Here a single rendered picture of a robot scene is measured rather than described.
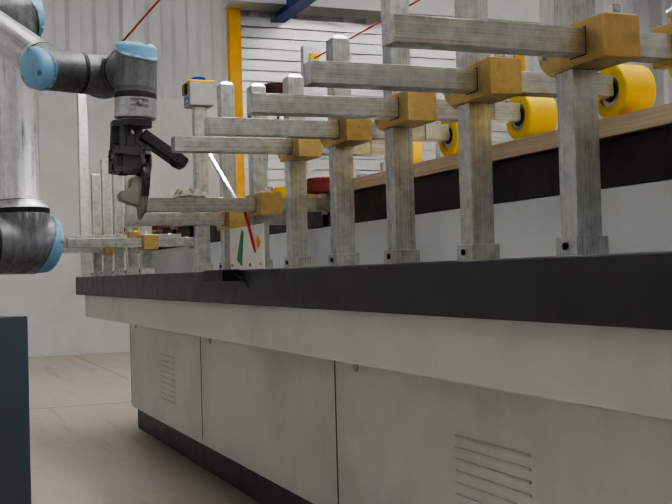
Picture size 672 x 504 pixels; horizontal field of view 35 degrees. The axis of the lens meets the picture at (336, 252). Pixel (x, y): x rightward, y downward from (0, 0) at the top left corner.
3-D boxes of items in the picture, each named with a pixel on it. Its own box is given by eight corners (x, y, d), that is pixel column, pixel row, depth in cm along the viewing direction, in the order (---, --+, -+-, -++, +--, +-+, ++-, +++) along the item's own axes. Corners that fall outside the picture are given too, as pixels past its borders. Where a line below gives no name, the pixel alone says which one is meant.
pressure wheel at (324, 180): (315, 225, 240) (313, 174, 240) (303, 226, 247) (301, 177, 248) (348, 224, 243) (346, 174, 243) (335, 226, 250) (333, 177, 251)
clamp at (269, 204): (260, 214, 234) (260, 191, 234) (242, 218, 247) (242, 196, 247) (285, 214, 236) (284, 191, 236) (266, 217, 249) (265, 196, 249)
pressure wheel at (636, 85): (586, 107, 160) (615, 127, 153) (601, 55, 156) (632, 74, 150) (619, 108, 162) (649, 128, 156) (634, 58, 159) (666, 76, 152)
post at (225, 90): (225, 273, 264) (220, 80, 265) (221, 273, 267) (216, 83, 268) (238, 272, 266) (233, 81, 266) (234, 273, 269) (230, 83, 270)
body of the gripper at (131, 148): (107, 177, 231) (108, 121, 231) (147, 179, 234) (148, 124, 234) (113, 174, 224) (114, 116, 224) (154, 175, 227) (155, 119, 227)
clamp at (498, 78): (486, 93, 142) (485, 55, 142) (439, 108, 154) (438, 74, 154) (526, 95, 144) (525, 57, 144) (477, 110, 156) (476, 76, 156)
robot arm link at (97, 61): (69, 55, 239) (95, 46, 230) (115, 61, 246) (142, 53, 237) (69, 97, 239) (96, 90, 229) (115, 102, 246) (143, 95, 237)
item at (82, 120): (83, 276, 476) (78, 53, 478) (80, 276, 484) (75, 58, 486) (109, 276, 480) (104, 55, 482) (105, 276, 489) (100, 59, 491)
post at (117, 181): (115, 280, 403) (112, 153, 404) (113, 280, 407) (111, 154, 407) (124, 279, 405) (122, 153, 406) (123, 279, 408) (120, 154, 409)
